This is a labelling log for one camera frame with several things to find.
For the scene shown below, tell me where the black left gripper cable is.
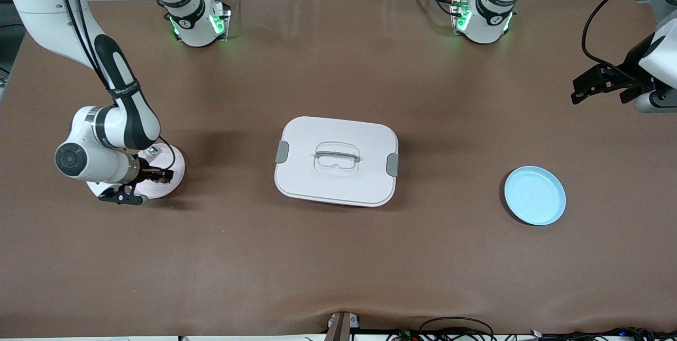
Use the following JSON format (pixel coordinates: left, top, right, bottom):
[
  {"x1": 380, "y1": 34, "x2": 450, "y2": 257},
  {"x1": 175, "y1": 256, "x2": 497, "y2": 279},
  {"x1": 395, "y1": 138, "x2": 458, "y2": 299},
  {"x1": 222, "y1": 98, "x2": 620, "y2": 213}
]
[{"x1": 581, "y1": 0, "x2": 677, "y2": 75}]

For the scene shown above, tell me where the light blue round plate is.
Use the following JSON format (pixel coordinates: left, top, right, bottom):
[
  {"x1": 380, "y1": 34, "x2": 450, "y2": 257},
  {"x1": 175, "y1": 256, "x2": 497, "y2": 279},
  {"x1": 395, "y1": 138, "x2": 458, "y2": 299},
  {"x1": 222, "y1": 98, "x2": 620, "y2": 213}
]
[{"x1": 504, "y1": 165, "x2": 567, "y2": 226}]

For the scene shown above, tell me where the brown metal camera post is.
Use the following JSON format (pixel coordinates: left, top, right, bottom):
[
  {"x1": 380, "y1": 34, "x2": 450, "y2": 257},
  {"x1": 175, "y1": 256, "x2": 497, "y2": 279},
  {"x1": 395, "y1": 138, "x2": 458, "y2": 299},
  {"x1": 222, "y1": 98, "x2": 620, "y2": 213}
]
[{"x1": 325, "y1": 311, "x2": 361, "y2": 341}]

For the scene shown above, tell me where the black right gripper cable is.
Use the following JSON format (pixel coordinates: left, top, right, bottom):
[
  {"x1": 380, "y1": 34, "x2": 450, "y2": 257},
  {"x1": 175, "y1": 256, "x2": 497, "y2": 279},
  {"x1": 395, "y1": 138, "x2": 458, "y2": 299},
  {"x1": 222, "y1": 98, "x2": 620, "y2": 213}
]
[{"x1": 53, "y1": 0, "x2": 177, "y2": 171}]

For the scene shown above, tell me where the black looped cable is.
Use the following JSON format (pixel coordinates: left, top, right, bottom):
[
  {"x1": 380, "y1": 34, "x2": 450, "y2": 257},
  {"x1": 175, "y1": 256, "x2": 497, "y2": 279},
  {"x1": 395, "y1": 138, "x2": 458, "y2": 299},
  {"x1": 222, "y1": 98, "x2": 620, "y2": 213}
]
[{"x1": 419, "y1": 317, "x2": 496, "y2": 341}]

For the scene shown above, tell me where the pink round plate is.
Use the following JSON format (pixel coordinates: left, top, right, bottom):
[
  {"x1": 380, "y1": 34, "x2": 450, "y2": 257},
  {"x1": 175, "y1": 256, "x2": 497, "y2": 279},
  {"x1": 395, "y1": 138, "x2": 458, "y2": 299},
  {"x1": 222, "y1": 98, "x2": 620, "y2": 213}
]
[{"x1": 86, "y1": 143, "x2": 186, "y2": 200}]

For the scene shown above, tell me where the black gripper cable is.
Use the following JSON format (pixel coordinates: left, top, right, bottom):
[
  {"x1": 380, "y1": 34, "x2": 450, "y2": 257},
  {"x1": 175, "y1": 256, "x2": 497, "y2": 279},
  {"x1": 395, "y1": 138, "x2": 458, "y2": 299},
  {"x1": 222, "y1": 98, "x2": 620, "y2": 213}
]
[
  {"x1": 581, "y1": 0, "x2": 677, "y2": 75},
  {"x1": 53, "y1": 0, "x2": 177, "y2": 171}
]

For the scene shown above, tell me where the tangled cable bundle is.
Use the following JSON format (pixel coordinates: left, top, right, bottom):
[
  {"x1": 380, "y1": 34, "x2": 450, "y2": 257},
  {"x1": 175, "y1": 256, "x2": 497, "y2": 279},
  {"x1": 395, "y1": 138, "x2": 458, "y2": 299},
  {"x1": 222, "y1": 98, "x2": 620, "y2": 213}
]
[{"x1": 497, "y1": 327, "x2": 677, "y2": 341}]

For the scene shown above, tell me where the white lidded storage box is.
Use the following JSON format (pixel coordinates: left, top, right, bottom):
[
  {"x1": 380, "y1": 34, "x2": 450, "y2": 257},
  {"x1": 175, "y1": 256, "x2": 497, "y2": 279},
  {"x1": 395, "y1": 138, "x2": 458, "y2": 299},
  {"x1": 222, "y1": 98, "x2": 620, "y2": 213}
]
[{"x1": 274, "y1": 116, "x2": 400, "y2": 208}]

